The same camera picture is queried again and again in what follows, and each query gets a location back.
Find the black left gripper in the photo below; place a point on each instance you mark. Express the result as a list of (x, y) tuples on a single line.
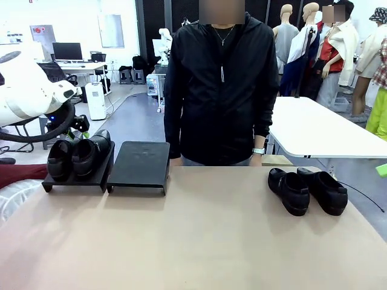
[(53, 118)]

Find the black leather loafer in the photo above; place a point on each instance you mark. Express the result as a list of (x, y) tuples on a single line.
[(288, 193), (326, 193)]

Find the person's right forearm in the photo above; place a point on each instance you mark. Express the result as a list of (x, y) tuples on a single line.
[(173, 133)]

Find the person's left forearm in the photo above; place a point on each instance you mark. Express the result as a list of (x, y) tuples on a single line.
[(263, 121)]

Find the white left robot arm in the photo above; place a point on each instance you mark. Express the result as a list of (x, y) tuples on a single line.
[(27, 90)]

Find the black shoe stand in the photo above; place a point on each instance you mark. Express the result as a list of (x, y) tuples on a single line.
[(75, 182), (139, 166)]

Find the person's right hand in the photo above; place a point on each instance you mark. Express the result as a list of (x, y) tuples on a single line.
[(176, 162)]

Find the person's left hand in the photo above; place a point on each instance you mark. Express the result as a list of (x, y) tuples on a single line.
[(257, 160)]

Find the grey plastic stool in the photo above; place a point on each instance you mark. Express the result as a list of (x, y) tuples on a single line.
[(45, 143)]

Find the white air purifier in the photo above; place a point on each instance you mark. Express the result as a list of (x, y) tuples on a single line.
[(96, 101)]

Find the black office chair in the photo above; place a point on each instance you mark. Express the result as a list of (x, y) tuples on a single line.
[(25, 142), (62, 75)]

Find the neon yellow trousers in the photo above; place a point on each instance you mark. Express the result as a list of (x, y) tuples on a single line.
[(378, 114)]

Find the white office desk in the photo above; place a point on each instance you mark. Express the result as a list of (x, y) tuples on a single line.
[(84, 65)]

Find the maroon cloth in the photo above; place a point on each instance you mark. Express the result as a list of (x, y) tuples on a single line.
[(21, 175)]

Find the small black stool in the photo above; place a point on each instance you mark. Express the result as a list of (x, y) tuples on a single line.
[(139, 77), (125, 75)]

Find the white table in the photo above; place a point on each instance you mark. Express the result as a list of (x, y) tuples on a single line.
[(317, 130)]

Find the grey plastic bin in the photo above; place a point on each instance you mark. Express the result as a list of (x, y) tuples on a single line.
[(341, 105)]

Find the black computer monitor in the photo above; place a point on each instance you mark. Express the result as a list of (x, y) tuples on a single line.
[(67, 51)]

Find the white equipment cart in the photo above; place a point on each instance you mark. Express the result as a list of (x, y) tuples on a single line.
[(155, 84)]

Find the black backpack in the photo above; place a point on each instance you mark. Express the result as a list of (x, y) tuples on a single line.
[(139, 62)]

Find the white plastic sheet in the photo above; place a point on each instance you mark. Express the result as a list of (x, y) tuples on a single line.
[(15, 205)]

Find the plaid shirt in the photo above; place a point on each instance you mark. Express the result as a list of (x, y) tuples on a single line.
[(381, 66)]

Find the tan wooden board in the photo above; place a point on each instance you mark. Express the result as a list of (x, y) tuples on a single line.
[(278, 160)]

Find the mannequin with bucket hat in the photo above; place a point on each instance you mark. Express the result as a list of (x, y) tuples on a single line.
[(370, 54)]

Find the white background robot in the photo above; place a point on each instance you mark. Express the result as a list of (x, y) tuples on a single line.
[(165, 45)]

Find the silver wristwatch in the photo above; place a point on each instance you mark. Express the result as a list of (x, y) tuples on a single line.
[(258, 150)]

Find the mannequin in red top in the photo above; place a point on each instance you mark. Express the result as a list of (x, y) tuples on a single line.
[(335, 51)]

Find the black tripod pole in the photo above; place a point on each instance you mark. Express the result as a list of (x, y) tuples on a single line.
[(305, 60)]

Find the mannequin in white blue jacket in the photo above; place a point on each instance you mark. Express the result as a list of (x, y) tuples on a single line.
[(302, 51)]

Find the person in black jacket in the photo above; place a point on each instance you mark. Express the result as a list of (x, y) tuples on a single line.
[(220, 90)]

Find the mannequin in grey tank top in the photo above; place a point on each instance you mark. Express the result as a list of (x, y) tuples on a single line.
[(284, 39)]

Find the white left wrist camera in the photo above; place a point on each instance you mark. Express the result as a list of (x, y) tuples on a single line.
[(66, 93)]

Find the white wall panel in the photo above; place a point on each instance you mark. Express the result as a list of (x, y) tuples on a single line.
[(111, 30)]

